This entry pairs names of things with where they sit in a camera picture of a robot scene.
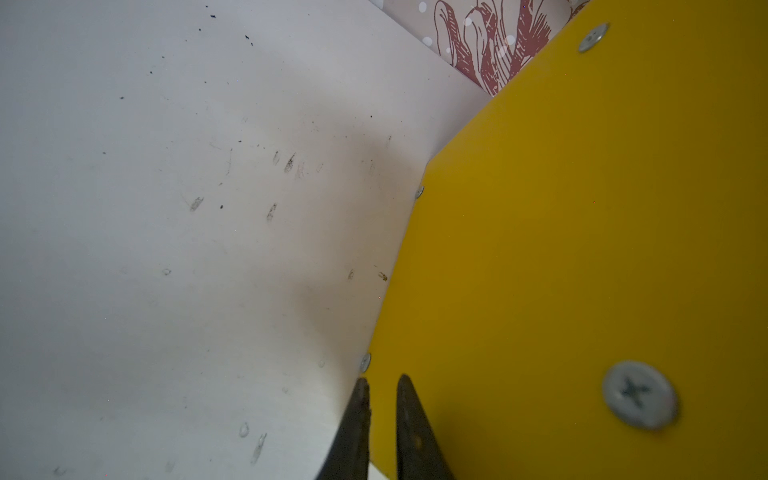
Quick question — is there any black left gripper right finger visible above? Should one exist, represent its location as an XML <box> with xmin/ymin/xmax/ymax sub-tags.
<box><xmin>396</xmin><ymin>374</ymin><xmax>456</xmax><ymax>480</ymax></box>

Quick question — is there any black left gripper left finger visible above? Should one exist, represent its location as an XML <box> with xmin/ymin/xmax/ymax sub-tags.
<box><xmin>316</xmin><ymin>378</ymin><xmax>371</xmax><ymax>480</ymax></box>

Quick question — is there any yellow shelf unit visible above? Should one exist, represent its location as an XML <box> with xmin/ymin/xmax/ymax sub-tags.
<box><xmin>366</xmin><ymin>1</ymin><xmax>767</xmax><ymax>479</ymax></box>

